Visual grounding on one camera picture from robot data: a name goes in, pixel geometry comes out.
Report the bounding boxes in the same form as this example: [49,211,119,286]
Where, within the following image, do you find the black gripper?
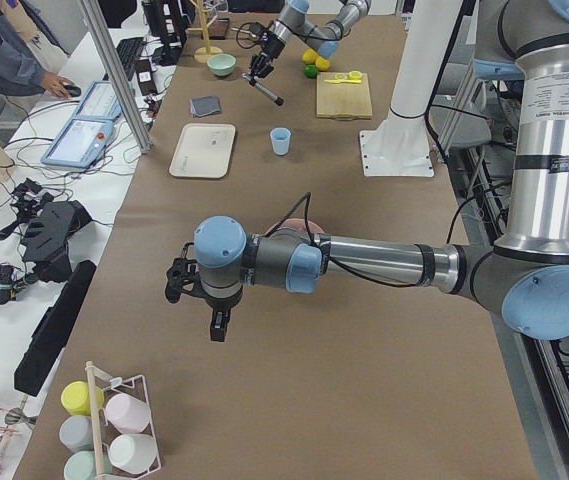
[165,242,243,342]
[248,22,285,79]

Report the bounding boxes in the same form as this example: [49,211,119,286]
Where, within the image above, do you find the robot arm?
[249,0,371,80]
[165,1,569,341]

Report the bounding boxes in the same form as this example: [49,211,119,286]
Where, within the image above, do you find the steel ice scoop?
[231,27,260,41]

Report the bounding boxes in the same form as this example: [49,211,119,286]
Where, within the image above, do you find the wooden cup tree stand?
[188,0,223,64]

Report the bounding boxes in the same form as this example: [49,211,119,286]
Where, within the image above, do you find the light blue plastic cup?
[270,127,291,156]

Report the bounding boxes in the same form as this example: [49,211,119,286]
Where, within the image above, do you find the pink cup in rack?
[104,393,151,434]

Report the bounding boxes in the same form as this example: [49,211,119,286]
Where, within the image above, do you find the white cup rack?
[85,361,162,479]

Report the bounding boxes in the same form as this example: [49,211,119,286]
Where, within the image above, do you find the white cup in rack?
[108,433,157,475]

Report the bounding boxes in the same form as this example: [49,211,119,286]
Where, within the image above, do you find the yellow cup in rack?
[60,381,90,416]

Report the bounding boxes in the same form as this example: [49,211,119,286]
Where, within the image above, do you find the grey cup in rack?
[59,415,94,453]

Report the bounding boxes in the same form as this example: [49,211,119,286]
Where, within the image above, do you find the pale green cup in rack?
[63,451,97,480]

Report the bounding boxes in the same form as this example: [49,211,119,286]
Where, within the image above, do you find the mint green bowl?
[207,53,236,78]

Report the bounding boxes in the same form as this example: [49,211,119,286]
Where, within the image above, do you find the yellow lemon far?
[302,48,318,65]

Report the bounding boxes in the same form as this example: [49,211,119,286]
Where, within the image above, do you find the yellow lemon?
[302,48,318,65]
[314,56,331,71]

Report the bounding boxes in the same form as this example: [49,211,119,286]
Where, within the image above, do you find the green lime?
[303,64,319,79]

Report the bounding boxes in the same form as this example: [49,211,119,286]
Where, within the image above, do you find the yellow lemon near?
[314,56,331,71]

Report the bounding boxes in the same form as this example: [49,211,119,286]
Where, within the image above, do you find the grey folded cloth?
[190,96,221,118]

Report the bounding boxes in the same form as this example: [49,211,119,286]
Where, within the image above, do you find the wooden cutting board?
[316,72,373,120]

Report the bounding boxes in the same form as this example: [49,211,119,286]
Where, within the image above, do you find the cream rabbit serving tray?
[168,123,236,179]

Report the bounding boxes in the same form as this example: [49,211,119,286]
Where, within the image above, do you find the black monitor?
[141,0,188,47]

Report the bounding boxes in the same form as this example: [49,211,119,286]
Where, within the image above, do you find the pink bowl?
[265,218,324,239]

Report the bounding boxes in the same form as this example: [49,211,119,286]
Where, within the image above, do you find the black keyboard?
[116,37,145,70]

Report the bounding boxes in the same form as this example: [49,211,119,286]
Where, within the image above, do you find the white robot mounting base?
[360,1,468,177]

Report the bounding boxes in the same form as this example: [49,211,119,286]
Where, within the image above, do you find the teach pendant upper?
[75,81,122,121]

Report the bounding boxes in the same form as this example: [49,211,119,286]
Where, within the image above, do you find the teach pendant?
[41,117,114,169]
[75,81,122,121]

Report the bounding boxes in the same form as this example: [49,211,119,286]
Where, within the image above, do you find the black speaker bar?
[14,260,96,397]

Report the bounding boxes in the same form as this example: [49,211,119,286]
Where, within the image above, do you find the black computer mouse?
[64,84,82,98]

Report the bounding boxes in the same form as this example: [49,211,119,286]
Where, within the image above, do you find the teach pendant lower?
[41,117,114,169]

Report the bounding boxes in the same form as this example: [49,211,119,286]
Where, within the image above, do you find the standing person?
[0,1,72,99]

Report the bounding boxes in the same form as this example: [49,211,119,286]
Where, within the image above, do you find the aluminium frame post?
[77,0,151,154]

